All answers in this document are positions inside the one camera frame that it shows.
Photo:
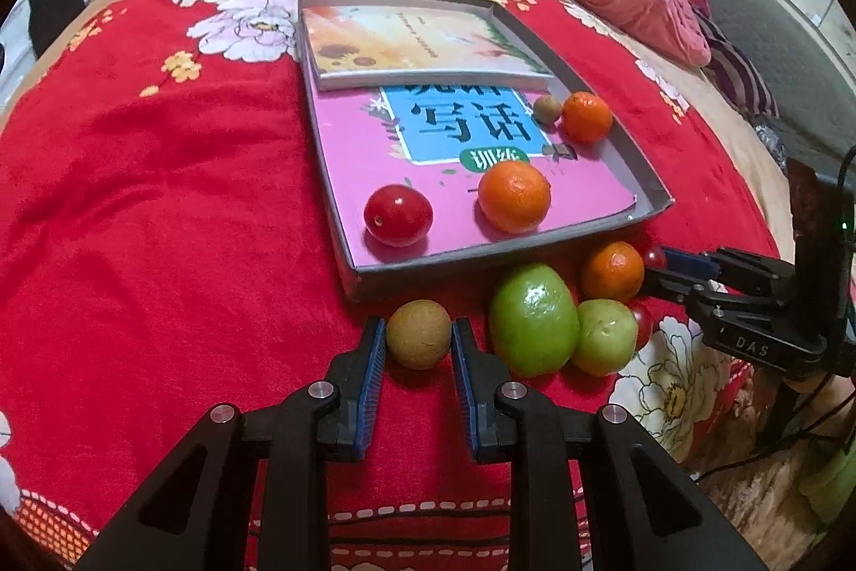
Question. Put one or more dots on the grey shallow box tray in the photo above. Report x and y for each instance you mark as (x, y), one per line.
(619, 150)

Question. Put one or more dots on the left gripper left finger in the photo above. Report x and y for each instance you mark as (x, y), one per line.
(241, 482)

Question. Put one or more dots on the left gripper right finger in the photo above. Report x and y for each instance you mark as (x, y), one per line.
(589, 490)

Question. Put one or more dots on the beige bed sheet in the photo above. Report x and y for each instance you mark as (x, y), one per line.
(722, 122)

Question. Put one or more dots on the red tomato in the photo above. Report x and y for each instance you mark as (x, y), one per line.
(645, 322)
(398, 216)
(654, 256)

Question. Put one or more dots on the small brown longan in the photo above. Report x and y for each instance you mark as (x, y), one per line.
(547, 109)

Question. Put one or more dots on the large green mango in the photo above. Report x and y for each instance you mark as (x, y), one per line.
(533, 321)

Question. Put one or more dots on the black bag on floor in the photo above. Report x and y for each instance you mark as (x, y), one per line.
(48, 19)

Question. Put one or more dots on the brown kiwi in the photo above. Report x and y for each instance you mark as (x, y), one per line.
(418, 335)

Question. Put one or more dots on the round green fruit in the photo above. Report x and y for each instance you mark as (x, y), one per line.
(608, 337)

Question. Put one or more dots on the grey headboard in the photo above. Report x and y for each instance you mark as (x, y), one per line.
(816, 103)

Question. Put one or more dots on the sunflower cover book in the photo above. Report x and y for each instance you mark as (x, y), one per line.
(371, 45)

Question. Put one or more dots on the orange tangerine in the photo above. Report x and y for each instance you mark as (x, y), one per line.
(614, 271)
(514, 197)
(586, 118)

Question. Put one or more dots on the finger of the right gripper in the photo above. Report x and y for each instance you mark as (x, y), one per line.
(737, 269)
(689, 291)

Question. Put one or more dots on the red floral blanket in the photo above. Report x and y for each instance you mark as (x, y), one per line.
(103, 372)

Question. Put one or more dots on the pink Chinese workbook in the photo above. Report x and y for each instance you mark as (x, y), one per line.
(440, 140)

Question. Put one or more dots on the striped dark pillow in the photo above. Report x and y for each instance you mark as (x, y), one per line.
(735, 76)

